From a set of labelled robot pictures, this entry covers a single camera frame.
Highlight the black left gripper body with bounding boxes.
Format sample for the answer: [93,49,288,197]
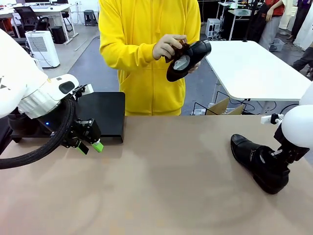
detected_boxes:
[61,117,102,149]

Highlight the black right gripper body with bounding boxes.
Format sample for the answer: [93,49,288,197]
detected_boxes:
[273,123,313,165]

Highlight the black leather zip shoe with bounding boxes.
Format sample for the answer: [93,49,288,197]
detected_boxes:
[9,114,38,134]
[166,40,212,83]
[230,133,291,195]

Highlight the brown wooden shoe brush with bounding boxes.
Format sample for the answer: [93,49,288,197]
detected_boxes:
[170,39,191,64]

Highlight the person right forearm yellow sleeve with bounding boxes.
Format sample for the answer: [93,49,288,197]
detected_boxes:
[99,41,158,72]

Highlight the black shoe stand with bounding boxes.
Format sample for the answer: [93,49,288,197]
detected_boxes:
[11,92,126,144]

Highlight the person right hand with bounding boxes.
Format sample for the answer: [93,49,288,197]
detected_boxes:
[152,33,188,64]

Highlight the person left hand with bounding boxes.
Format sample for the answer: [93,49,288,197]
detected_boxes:
[187,60,202,74]

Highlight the person torso yellow hoodie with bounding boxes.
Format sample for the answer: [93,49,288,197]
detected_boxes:
[98,0,201,116]

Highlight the brown cardboard box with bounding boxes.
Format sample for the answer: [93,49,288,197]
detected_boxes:
[206,97,245,116]

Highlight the white air purifier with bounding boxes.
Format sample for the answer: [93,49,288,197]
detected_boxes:
[25,30,61,69]

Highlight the large white table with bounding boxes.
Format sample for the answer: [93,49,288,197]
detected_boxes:
[204,40,313,116]

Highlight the background person dark trousers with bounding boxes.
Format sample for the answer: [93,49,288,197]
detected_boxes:
[292,46,313,80]

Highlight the black computer tower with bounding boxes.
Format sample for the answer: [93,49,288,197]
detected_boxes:
[51,26,67,45]

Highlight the grey plastic bin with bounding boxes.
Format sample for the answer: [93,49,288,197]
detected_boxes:
[270,38,286,52]

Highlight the black plastic stool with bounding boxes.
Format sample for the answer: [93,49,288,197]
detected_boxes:
[84,9,96,27]

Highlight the white crumpled paper stuffing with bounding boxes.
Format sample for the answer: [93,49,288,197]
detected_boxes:
[174,55,192,72]

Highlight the white office desk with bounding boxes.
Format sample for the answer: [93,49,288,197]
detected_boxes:
[0,3,79,45]

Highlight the black office chair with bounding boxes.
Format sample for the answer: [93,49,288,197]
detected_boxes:
[13,6,52,38]

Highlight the dark hanging garment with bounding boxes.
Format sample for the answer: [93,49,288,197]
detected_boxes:
[292,0,313,49]

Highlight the mannequin red top grey trousers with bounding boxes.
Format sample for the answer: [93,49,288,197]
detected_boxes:
[258,0,287,51]

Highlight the cream hanging garment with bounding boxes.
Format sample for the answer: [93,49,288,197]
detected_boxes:
[278,0,298,36]

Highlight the black equipment cart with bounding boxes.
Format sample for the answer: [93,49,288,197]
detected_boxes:
[217,1,260,41]

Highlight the white computer case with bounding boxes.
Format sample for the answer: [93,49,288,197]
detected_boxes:
[206,18,222,39]

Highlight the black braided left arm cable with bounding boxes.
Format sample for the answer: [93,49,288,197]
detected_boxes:
[0,99,77,170]

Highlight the black floor cables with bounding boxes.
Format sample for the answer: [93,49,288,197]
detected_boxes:
[190,91,278,116]

